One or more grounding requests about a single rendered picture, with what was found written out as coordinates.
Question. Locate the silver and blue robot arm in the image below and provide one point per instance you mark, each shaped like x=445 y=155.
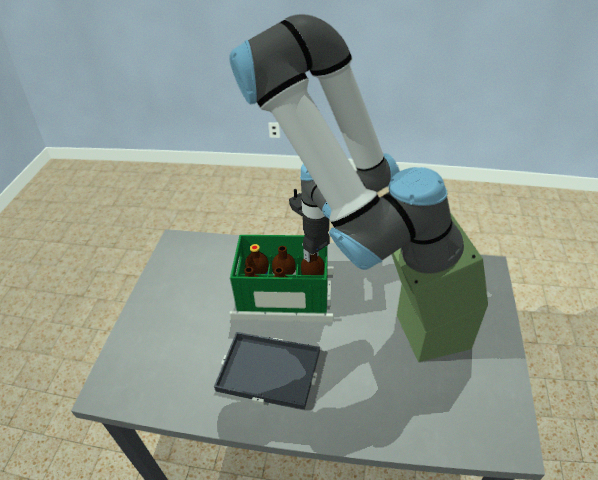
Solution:
x=367 y=228

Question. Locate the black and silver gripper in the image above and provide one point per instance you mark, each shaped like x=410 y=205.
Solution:
x=315 y=226

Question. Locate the grey flat bar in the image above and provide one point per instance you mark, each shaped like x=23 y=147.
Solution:
x=280 y=316

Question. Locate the green bottle crate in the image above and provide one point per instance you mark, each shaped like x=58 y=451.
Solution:
x=293 y=294

